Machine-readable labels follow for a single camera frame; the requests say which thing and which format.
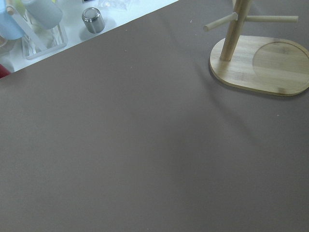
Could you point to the wooden mug rack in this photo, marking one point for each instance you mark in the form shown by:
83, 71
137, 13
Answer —
261, 64

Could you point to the red cylinder container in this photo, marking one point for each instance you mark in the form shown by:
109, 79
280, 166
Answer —
3, 71

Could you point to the light blue cup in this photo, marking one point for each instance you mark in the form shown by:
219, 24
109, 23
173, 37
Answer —
9, 29

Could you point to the steel cylinder canister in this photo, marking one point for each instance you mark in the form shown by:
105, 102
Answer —
93, 20

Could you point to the grey cup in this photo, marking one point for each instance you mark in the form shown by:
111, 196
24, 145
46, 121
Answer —
45, 12

